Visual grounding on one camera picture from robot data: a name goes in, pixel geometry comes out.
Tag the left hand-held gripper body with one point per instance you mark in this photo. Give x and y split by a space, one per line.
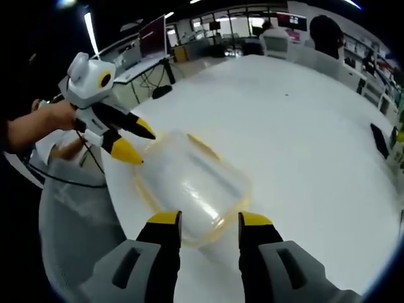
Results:
86 82

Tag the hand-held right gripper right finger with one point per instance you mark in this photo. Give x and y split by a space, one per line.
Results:
277 274

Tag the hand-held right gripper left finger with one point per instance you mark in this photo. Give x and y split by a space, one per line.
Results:
145 271

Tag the clear container with yellow buckle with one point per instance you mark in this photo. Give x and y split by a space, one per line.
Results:
195 189

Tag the person's left hand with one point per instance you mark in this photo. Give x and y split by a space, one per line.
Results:
58 116

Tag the black laptop stand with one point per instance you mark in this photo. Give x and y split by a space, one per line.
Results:
162 91

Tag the silver laptop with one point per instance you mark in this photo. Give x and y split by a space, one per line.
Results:
153 39

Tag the grey mesh chair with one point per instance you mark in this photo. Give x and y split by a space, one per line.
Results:
75 227

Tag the cardboard box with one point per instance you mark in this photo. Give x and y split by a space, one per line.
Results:
180 53

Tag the white office chair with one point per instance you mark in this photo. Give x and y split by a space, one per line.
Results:
276 47

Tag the black phone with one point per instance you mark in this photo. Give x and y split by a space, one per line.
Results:
379 140

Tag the green potted plant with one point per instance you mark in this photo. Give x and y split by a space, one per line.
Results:
399 139

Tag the wall monitor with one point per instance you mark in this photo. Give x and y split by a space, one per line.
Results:
292 21

